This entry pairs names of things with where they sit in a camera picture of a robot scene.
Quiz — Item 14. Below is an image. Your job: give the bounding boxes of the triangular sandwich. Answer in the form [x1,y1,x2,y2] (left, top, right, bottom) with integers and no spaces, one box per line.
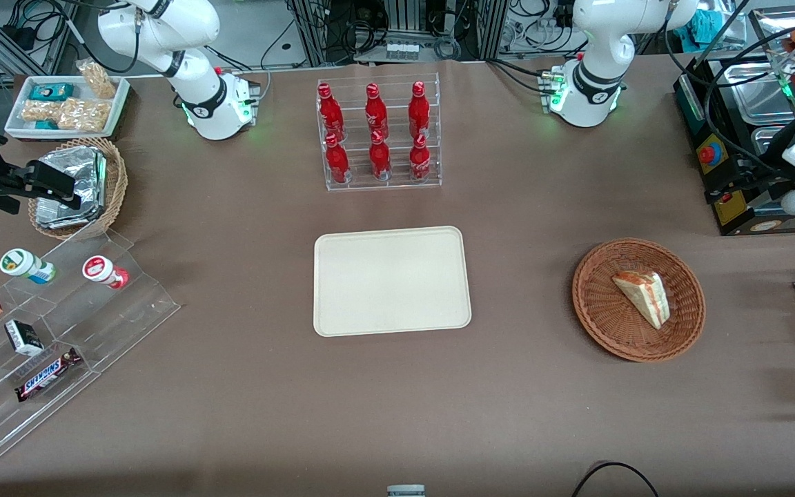
[611,271,671,331]

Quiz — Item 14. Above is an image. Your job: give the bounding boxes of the white rectangular snack tray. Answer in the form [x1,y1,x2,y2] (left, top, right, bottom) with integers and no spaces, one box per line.
[4,75,131,142]

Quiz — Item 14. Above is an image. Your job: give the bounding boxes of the light tan wicker basket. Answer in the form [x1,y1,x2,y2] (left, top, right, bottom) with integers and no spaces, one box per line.
[28,137,128,241]

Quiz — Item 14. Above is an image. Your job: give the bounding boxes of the cream rectangular serving tray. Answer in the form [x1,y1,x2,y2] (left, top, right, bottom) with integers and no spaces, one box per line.
[313,226,473,338]

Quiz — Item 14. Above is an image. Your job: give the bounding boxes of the round brown wicker basket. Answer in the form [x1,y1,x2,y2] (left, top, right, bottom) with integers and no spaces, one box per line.
[572,238,707,363]

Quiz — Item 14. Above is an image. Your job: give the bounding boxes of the silver foil wrapped packets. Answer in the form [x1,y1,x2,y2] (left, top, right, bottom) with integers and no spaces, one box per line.
[35,146,108,229]

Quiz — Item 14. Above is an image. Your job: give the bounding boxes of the green capped yogurt bottle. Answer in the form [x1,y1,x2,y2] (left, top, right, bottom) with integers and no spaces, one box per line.
[0,248,57,285]

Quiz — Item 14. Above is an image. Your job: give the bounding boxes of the clear bag of puffed snacks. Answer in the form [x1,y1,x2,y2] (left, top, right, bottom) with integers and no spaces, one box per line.
[57,97,112,133]
[76,59,117,99]
[21,100,67,124]

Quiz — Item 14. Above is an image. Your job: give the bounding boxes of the large teal snack box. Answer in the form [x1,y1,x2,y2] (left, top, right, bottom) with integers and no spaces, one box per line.
[30,83,75,103]

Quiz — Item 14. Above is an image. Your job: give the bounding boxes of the red capped yogurt bottle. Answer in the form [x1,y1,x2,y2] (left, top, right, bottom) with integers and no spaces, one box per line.
[81,255,130,290]

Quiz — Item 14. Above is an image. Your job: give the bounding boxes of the small black white box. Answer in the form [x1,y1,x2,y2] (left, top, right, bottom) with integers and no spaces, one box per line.
[4,319,45,358]

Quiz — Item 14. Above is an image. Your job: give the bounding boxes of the clear acrylic stepped display stand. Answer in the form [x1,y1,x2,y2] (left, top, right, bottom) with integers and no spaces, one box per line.
[0,228,181,471]

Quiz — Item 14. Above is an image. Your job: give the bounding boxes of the snickers chocolate bar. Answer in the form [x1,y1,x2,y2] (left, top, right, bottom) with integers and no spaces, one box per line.
[14,347,84,403]

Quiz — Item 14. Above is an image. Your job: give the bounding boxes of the red cola bottle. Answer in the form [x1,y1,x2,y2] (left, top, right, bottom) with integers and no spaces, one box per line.
[409,133,432,182]
[325,133,351,184]
[317,83,345,140]
[408,81,432,139]
[365,83,390,136]
[369,130,393,181]

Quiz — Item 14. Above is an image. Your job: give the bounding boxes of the clear acrylic bottle rack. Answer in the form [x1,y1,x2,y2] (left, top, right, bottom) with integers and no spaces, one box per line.
[315,72,443,193]

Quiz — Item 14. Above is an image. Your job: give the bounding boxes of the black food warmer appliance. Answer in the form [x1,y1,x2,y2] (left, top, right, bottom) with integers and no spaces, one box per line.
[673,8,795,237]

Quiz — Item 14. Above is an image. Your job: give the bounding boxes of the teal cloth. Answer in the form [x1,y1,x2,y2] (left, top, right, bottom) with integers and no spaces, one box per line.
[689,10,734,44]

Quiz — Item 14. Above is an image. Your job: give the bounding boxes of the large steel food pan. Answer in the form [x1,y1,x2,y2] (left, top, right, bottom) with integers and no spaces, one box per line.
[723,62,795,126]

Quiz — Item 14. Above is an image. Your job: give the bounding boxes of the small steel food pan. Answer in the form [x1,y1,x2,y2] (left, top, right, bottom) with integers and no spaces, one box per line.
[752,126,795,158]

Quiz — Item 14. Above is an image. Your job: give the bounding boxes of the black looped cable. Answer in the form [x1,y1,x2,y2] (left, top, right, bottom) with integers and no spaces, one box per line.
[571,460,660,497]

